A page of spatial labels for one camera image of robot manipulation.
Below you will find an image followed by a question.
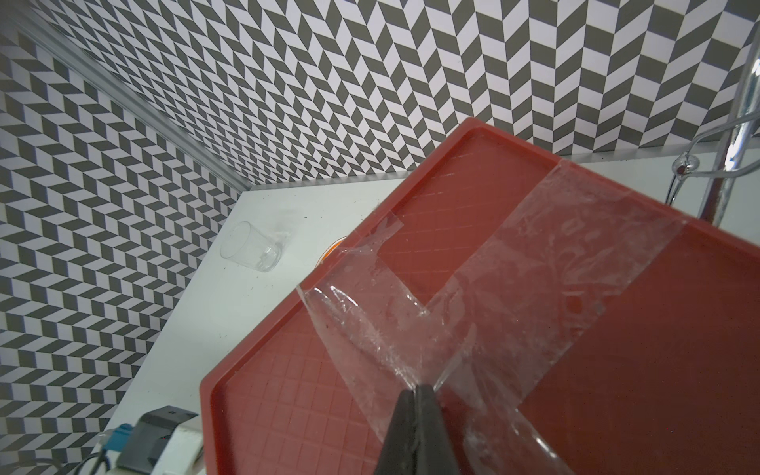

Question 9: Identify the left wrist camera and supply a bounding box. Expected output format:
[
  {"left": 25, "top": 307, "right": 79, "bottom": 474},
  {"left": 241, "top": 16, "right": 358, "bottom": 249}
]
[{"left": 88, "top": 405, "right": 206, "bottom": 475}]

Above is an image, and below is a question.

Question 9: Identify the orange patterned bowl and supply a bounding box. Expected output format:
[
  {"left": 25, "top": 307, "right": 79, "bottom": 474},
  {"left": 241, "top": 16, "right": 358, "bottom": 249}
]
[{"left": 319, "top": 237, "right": 346, "bottom": 264}]

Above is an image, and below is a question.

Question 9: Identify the red drawer cabinet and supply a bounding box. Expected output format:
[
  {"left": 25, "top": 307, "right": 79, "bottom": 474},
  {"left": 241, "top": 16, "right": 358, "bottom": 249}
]
[{"left": 201, "top": 119, "right": 759, "bottom": 474}]

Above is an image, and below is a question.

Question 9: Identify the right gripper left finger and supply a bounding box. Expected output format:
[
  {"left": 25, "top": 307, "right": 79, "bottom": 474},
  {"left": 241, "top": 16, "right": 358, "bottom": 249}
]
[{"left": 374, "top": 389, "right": 417, "bottom": 475}]

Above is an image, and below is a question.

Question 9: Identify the clear plastic cup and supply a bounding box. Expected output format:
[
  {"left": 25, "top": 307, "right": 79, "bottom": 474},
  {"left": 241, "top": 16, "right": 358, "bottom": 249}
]
[{"left": 220, "top": 221, "right": 290, "bottom": 272}]

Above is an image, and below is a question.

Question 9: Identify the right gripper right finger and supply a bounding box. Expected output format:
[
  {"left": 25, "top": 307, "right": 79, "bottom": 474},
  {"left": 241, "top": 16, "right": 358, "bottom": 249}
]
[{"left": 414, "top": 385, "right": 461, "bottom": 475}]

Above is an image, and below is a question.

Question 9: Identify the clear tape on cabinet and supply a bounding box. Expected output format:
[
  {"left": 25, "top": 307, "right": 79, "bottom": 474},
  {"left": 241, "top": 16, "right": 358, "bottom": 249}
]
[{"left": 299, "top": 162, "right": 686, "bottom": 474}]

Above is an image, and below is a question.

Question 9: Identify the chrome wire rack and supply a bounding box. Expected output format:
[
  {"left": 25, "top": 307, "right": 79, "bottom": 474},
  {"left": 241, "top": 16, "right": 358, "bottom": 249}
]
[{"left": 664, "top": 35, "right": 759, "bottom": 227}]

